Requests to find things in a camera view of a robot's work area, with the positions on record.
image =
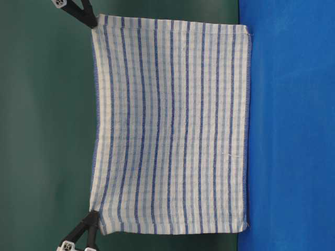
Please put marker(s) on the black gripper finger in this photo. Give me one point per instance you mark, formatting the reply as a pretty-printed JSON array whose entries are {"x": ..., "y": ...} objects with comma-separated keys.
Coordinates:
[
  {"x": 89, "y": 17},
  {"x": 92, "y": 227},
  {"x": 70, "y": 7},
  {"x": 70, "y": 240}
]

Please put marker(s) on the white blue striped towel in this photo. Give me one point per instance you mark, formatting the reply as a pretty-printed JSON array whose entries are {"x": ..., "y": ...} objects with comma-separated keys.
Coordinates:
[{"x": 172, "y": 126}]

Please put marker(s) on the blue table cloth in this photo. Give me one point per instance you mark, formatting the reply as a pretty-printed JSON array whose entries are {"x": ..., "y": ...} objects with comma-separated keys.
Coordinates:
[{"x": 291, "y": 135}]

